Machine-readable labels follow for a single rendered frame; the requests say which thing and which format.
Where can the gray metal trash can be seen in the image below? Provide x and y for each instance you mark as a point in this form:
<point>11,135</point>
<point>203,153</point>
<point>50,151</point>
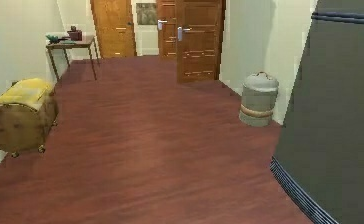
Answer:
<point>258,100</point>

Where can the brown wooden room door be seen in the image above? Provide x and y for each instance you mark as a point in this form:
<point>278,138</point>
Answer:
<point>166,30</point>
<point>198,40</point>
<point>114,28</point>

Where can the brown side table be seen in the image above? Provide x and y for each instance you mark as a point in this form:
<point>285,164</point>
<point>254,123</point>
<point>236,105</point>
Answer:
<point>75,44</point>

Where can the green object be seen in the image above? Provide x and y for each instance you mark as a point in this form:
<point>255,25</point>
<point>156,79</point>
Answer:
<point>55,39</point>

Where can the dark grey fridge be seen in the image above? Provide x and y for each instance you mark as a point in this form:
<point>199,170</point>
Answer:
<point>336,116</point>

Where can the brown chest with yellow cushion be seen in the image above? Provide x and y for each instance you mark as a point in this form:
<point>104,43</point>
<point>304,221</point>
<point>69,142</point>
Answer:
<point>21,116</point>

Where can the framed wall picture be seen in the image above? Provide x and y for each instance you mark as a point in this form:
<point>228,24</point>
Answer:
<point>146,13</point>

